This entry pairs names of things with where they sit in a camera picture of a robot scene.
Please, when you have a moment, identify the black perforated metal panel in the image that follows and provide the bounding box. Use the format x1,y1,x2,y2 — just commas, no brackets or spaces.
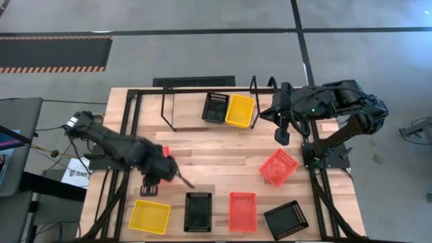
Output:
152,76,236,88

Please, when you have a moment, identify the black crossbar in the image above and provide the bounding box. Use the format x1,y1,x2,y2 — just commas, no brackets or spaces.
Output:
19,171,87,203

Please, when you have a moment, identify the thin black floor cable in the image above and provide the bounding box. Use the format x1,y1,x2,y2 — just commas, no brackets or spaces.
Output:
43,99,108,105

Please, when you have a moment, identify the white printed paper sheet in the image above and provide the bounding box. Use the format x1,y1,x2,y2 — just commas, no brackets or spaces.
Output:
61,166,91,189

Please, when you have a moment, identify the black aluminium table frame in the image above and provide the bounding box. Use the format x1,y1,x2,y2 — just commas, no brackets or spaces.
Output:
78,86,372,243

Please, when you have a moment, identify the red-orange plastic basket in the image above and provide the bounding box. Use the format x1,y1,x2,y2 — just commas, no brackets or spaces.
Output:
228,191,258,233
259,147,299,188
158,144,176,186

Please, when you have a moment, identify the grey side table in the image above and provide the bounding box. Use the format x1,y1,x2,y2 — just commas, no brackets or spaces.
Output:
0,97,44,198

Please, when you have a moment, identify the black hazard-striped floor mat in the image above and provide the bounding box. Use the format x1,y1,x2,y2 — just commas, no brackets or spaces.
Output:
0,36,113,74

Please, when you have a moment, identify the yellow plastic basket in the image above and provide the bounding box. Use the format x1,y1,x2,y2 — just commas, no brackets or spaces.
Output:
225,93,257,130
128,199,172,236

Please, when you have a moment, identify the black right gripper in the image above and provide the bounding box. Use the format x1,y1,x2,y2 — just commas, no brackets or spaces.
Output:
259,82,306,146

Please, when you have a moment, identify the black plastic basket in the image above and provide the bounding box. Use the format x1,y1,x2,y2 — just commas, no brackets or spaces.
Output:
263,200,309,241
183,192,213,233
201,92,230,125

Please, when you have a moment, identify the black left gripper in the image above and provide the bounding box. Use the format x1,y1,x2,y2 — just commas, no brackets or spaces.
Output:
138,141,196,197

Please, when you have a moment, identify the blue flat object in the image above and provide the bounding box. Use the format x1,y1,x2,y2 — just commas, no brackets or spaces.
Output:
0,130,21,151

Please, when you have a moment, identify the black wire shelf, wooden board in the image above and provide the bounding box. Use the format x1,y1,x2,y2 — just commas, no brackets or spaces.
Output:
160,76,261,132

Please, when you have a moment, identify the black floor stand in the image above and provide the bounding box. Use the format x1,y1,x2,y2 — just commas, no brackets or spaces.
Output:
399,116,432,146

